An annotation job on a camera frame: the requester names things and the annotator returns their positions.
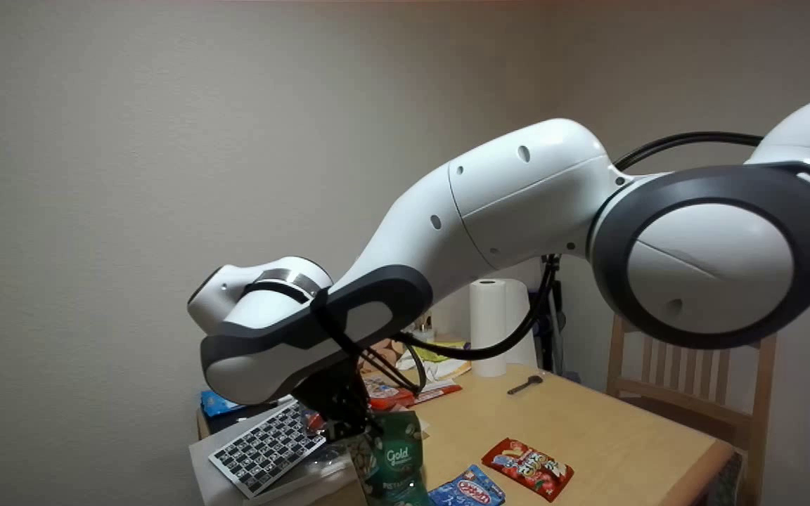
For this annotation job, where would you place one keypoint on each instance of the red white box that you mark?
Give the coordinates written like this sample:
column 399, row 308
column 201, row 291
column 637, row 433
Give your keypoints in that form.
column 391, row 393

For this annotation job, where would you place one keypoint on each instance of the small dark tool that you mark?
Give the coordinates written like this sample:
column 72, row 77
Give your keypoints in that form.
column 527, row 382

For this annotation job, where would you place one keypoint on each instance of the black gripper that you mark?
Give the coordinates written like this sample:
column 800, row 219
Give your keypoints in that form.
column 338, row 396

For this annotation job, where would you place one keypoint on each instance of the green snack sachet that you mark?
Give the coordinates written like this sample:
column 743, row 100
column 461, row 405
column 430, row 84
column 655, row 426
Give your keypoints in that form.
column 388, row 458

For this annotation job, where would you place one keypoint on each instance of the red snack sachet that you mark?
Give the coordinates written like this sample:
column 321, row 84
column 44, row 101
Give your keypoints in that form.
column 530, row 467

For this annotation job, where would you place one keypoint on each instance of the wooden chair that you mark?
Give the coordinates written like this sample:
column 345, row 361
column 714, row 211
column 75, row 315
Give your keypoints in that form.
column 693, row 386

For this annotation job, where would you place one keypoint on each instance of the white paper towel roll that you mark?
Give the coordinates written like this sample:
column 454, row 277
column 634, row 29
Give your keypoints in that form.
column 497, row 311

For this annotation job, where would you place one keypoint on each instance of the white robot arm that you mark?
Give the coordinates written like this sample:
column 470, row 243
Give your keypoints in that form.
column 699, row 257

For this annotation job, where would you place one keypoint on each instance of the blue snack sachet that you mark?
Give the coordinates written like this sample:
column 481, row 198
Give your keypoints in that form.
column 470, row 488

